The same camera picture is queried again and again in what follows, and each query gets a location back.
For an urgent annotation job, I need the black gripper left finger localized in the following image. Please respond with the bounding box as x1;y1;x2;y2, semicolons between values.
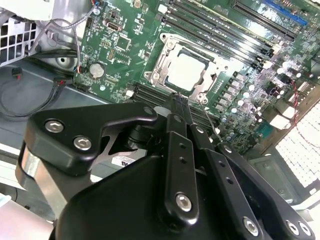
15;92;201;226

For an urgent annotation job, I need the wire locking lever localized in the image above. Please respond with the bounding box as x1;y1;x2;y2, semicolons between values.
199;101;223;143

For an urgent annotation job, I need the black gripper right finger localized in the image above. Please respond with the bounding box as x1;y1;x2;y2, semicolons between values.
181;97;317;240

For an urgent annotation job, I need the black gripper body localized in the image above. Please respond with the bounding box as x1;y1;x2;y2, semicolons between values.
51;121;242;240

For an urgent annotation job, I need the silver green CPU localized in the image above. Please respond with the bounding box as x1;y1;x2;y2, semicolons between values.
166;47;216;91

